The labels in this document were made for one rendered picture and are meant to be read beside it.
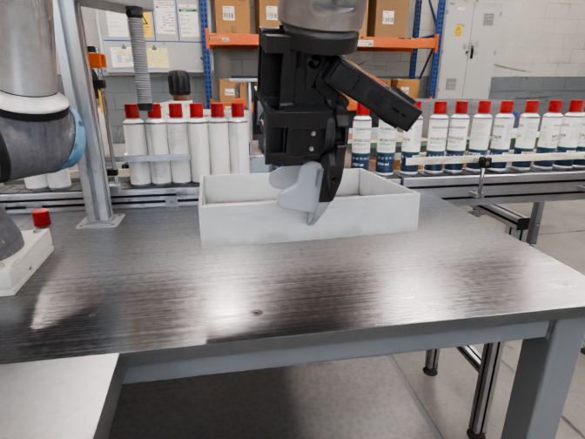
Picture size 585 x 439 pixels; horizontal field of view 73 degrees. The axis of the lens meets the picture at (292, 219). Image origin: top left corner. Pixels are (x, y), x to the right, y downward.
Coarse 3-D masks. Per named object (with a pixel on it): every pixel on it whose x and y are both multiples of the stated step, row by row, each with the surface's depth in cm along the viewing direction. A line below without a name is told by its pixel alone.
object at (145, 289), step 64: (64, 256) 74; (128, 256) 74; (192, 256) 74; (256, 256) 74; (320, 256) 74; (384, 256) 74; (448, 256) 74; (512, 256) 74; (0, 320) 54; (64, 320) 54; (128, 320) 54; (192, 320) 54; (256, 320) 54; (320, 320) 54; (384, 320) 54; (448, 320) 54; (512, 320) 56
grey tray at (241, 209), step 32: (224, 192) 64; (256, 192) 65; (352, 192) 69; (384, 192) 59; (416, 192) 50; (224, 224) 45; (256, 224) 46; (288, 224) 47; (320, 224) 48; (352, 224) 49; (384, 224) 50; (416, 224) 51
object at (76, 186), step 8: (392, 176) 114; (72, 184) 105; (80, 184) 105; (120, 184) 106; (128, 184) 105; (192, 184) 105; (0, 192) 97; (8, 192) 97; (16, 192) 97; (24, 192) 97; (32, 192) 98; (40, 192) 98
